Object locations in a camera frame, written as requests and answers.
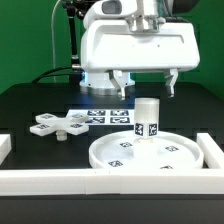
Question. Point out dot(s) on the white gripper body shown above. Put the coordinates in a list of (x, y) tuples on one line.
[(110, 45)]

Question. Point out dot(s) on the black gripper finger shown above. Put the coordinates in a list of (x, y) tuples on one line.
[(121, 81), (171, 76)]

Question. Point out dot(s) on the white round table top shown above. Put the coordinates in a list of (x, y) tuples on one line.
[(124, 150)]

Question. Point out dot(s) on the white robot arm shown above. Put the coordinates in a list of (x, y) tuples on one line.
[(150, 15)]

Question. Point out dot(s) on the white fiducial marker sheet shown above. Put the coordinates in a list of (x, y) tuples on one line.
[(106, 116)]

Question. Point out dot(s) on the white cross-shaped table base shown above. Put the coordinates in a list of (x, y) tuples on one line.
[(49, 123)]

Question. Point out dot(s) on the white right fence bar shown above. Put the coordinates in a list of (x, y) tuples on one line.
[(213, 155)]

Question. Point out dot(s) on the white fence bar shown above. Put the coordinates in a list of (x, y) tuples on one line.
[(5, 146), (102, 181), (213, 155)]

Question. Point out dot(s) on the white front fence bar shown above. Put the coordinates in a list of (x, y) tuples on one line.
[(102, 181)]

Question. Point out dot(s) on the white left fence bar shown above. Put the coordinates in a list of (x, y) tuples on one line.
[(5, 146)]

